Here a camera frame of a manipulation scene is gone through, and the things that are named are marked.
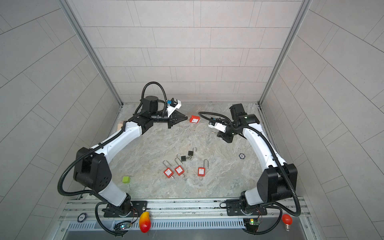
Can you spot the red padlock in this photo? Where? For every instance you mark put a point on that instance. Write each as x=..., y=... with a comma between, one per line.
x=202, y=170
x=194, y=119
x=179, y=169
x=168, y=172

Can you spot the beige toy microphone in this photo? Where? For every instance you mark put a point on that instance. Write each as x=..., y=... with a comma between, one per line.
x=121, y=126

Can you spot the circuit board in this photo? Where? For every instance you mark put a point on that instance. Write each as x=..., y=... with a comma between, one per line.
x=251, y=225
x=122, y=227

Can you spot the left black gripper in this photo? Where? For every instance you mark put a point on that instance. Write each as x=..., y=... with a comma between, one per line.
x=172, y=120

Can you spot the yellow red mango toy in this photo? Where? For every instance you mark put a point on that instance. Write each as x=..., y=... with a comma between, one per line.
x=145, y=222

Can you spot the right circuit board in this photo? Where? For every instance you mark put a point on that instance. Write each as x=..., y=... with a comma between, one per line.
x=251, y=225

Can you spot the round black badge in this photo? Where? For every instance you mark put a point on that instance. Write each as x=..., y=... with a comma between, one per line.
x=82, y=217

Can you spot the left circuit board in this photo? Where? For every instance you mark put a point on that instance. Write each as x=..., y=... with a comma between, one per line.
x=122, y=227

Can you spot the red light bulb toy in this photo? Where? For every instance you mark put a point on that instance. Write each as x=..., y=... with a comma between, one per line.
x=288, y=221

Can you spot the green cube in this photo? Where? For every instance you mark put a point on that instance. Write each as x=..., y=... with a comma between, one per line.
x=126, y=180

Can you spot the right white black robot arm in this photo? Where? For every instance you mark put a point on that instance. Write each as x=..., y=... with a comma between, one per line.
x=276, y=187

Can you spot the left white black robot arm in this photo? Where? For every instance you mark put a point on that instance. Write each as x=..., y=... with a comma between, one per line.
x=92, y=166

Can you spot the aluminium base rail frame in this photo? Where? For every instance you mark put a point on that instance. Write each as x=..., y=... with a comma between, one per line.
x=179, y=219

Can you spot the small black padlock lower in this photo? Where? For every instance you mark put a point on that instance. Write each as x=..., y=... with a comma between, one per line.
x=181, y=158

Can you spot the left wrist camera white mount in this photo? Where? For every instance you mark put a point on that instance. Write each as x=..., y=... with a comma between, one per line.
x=172, y=105

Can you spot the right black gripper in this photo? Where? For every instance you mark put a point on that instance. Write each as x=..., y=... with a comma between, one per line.
x=228, y=138

